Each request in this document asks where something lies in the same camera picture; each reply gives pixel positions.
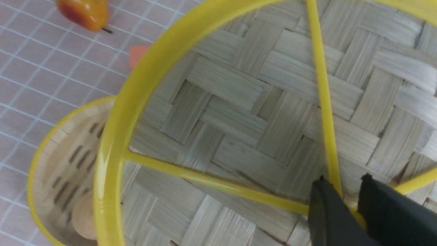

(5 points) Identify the bamboo steamer basket yellow rim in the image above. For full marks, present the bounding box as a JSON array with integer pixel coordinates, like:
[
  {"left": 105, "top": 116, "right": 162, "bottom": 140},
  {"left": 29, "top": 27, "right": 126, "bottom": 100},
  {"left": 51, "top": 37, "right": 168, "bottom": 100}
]
[{"left": 27, "top": 96, "right": 115, "bottom": 246}]

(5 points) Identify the yellow woven bamboo steamer lid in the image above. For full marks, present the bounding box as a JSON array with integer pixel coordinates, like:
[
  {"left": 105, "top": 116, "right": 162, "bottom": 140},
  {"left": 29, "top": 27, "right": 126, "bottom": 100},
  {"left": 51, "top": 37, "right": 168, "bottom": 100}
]
[{"left": 94, "top": 0, "right": 436, "bottom": 246}]

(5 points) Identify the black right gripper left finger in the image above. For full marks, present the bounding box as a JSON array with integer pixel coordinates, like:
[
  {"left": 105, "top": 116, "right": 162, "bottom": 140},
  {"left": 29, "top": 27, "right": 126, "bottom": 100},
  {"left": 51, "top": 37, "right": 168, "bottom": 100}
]
[{"left": 308, "top": 176, "right": 379, "bottom": 246}]

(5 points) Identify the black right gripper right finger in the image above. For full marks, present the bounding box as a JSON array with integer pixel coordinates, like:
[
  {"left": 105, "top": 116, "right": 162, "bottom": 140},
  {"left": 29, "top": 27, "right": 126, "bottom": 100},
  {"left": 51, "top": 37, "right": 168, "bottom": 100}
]
[{"left": 358, "top": 174, "right": 437, "bottom": 246}]

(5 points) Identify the orange yellow toy pear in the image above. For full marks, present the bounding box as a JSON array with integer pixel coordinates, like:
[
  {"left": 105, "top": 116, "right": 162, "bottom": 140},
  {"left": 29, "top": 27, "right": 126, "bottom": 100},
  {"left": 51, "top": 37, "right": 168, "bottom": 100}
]
[{"left": 55, "top": 0, "right": 113, "bottom": 34}]

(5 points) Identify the pink white grid tablecloth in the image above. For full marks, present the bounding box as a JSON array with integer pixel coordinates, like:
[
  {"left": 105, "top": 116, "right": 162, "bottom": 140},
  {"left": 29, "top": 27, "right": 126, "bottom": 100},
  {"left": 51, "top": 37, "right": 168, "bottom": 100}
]
[{"left": 0, "top": 0, "right": 200, "bottom": 246}]

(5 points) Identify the orange foam cube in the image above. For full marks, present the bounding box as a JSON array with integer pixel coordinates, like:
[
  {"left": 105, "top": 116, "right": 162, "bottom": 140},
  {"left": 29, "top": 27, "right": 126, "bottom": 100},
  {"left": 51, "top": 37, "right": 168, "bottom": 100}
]
[{"left": 129, "top": 45, "right": 152, "bottom": 70}]

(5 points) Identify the tan bun inside steamer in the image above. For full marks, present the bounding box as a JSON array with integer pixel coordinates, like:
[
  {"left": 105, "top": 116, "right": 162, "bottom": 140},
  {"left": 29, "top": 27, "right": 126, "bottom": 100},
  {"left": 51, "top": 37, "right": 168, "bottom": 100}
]
[{"left": 72, "top": 193, "right": 97, "bottom": 241}]

